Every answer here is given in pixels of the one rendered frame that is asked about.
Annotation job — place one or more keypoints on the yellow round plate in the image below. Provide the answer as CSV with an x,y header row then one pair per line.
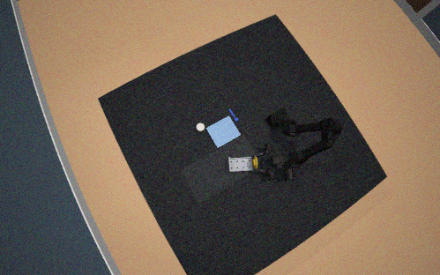
x,y
254,162

